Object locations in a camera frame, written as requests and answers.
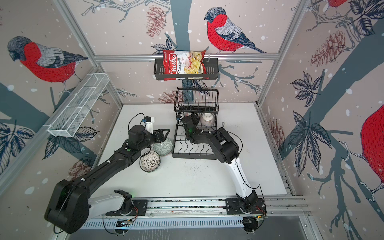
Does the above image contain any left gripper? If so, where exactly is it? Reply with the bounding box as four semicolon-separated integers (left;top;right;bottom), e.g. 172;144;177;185
138;127;170;152

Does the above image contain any pink striped bowl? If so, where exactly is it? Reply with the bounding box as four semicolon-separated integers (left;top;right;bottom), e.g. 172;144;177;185
200;113;216;126

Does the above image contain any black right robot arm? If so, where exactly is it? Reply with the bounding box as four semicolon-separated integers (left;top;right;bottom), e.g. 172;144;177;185
181;114;265;214

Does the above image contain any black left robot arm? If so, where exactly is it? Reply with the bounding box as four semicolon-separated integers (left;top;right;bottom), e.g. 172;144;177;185
44;125;170;234

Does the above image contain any green patterned bowl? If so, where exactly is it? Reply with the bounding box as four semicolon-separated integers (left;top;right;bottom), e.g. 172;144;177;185
153;138;173;157

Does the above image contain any black white lattice bowl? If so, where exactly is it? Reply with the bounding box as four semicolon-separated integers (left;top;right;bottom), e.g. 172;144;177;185
140;151;161;173

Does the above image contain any red cassava chips bag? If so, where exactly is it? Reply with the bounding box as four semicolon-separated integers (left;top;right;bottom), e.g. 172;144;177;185
163;50;207;75

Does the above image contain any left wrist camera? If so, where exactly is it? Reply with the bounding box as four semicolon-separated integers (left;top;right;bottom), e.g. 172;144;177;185
142;116;155;134

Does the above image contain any black wire dish rack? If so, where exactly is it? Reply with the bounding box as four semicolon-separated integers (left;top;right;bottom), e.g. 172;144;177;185
172;88;219;160

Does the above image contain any black wall basket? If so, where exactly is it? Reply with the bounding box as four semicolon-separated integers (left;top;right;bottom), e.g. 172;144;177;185
154;58;219;81

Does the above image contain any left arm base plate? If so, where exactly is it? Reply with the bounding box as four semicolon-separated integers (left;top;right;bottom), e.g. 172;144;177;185
105;199;148;217

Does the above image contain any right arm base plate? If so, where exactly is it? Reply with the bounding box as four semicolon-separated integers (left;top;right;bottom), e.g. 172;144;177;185
224;198;267;215

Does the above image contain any white mesh wall shelf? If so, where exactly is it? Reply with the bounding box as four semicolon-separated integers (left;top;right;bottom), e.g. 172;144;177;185
48;73;110;137

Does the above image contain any aluminium mounting rail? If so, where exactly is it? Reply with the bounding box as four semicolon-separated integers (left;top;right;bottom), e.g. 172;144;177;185
91;194;312;218

